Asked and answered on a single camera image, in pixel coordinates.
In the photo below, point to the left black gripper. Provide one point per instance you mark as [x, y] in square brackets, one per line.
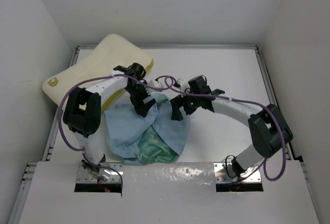
[142, 109]

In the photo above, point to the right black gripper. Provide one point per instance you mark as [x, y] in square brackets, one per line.
[177, 102]

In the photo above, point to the light blue pillowcase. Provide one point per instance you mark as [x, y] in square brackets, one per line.
[155, 138]

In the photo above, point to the cream memory foam pillow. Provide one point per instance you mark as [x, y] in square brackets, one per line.
[112, 51]

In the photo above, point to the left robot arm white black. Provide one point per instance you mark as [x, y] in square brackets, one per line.
[82, 108]

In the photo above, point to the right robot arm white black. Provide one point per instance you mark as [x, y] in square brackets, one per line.
[268, 129]

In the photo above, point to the white front cover board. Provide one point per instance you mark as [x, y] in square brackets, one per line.
[158, 193]

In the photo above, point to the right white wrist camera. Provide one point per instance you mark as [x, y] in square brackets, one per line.
[182, 85]

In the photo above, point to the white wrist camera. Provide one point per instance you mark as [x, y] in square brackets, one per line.
[154, 86]
[182, 85]

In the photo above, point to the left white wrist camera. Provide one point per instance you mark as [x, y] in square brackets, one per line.
[154, 86]

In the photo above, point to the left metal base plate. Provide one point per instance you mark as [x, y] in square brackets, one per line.
[88, 174]

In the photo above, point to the metal base plate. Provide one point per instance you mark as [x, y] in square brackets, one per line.
[88, 174]
[224, 174]

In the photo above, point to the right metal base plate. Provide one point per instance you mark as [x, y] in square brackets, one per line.
[224, 174]

